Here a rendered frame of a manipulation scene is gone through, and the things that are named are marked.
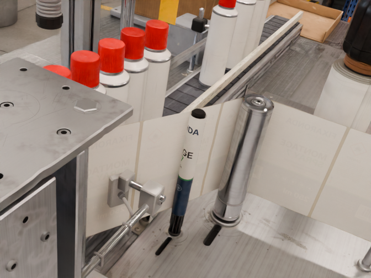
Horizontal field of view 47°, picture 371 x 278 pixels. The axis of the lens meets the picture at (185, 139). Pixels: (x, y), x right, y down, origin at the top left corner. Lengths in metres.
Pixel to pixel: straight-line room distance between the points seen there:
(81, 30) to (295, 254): 0.46
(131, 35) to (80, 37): 0.16
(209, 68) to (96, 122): 0.64
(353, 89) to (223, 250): 0.30
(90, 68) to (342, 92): 0.37
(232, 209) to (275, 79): 0.63
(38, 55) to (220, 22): 0.46
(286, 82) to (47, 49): 0.61
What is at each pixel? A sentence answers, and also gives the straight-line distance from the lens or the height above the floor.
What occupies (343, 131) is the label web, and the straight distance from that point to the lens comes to 0.53.
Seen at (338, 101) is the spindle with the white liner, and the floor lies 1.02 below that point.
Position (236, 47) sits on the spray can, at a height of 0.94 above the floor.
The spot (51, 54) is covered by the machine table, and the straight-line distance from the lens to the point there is 1.11.
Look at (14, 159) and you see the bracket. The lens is 0.26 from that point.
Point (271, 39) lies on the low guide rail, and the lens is 1.17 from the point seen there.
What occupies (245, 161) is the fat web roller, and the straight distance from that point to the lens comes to 0.53.
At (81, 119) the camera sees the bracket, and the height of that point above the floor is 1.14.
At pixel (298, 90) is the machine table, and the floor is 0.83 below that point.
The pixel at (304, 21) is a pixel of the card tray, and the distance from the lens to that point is 1.68.
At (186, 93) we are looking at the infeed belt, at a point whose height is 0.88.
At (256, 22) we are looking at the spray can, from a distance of 1.04.
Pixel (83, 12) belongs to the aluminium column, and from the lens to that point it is 0.70.
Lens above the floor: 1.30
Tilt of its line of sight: 34 degrees down
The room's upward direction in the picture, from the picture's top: 11 degrees clockwise
